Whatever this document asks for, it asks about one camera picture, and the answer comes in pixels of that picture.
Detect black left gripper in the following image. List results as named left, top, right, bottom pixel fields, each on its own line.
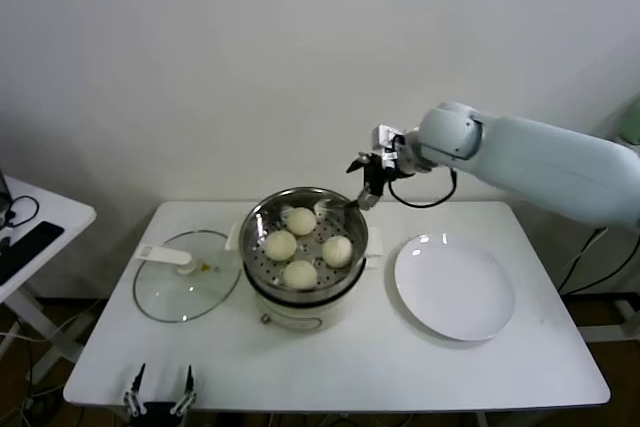
left=123, top=362, right=197, bottom=427

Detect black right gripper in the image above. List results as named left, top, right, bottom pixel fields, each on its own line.
left=343, top=150, right=401, bottom=212

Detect white steamed baozi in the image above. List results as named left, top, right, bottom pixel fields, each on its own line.
left=263, top=230, right=298, bottom=263
left=320, top=235, right=354, bottom=268
left=282, top=259, right=319, bottom=291
left=284, top=206, right=317, bottom=237

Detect stainless steel steamer basket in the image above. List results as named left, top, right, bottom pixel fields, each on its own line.
left=224, top=187, right=384, bottom=304

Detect white round plate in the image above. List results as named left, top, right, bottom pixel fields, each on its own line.
left=393, top=233, right=516, bottom=343

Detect cream electric cooker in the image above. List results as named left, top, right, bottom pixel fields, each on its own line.
left=243, top=256, right=382, bottom=333

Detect black keyboard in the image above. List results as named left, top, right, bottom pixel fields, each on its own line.
left=0, top=221, right=65, bottom=286

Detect white side desk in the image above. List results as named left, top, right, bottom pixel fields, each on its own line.
left=0, top=174, right=97, bottom=383

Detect pale green object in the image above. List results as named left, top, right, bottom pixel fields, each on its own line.
left=618, top=95, right=640, bottom=145

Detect white stand base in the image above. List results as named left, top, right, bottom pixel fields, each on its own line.
left=579, top=299, right=640, bottom=344

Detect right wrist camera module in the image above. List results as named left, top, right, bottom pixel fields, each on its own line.
left=370, top=124, right=407, bottom=168

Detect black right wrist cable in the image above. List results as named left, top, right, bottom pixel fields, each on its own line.
left=387, top=166, right=459, bottom=210

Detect glass lid with white handle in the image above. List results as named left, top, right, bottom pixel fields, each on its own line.
left=132, top=230, right=243, bottom=324

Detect white floor cable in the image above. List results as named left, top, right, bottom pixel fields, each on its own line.
left=0, top=299, right=106, bottom=346

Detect black looped desk cable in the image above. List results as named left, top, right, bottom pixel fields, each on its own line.
left=0, top=195, right=40, bottom=243

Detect black hanging power cable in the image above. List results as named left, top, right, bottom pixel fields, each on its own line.
left=557, top=226, right=609, bottom=296

